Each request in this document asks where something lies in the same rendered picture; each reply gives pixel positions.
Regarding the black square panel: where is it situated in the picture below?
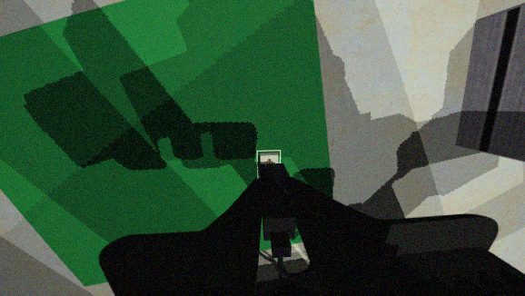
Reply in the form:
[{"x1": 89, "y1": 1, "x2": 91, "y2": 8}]
[{"x1": 256, "y1": 272, "x2": 322, "y2": 296}]

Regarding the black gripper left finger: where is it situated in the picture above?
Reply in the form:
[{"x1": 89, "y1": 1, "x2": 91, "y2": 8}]
[{"x1": 99, "y1": 178, "x2": 263, "y2": 296}]

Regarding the green circuit board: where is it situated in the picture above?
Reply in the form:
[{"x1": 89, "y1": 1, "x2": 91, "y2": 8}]
[{"x1": 0, "y1": 0, "x2": 333, "y2": 286}]

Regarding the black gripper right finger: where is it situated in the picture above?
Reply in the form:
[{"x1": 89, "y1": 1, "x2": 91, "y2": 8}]
[{"x1": 290, "y1": 177, "x2": 499, "y2": 296}]

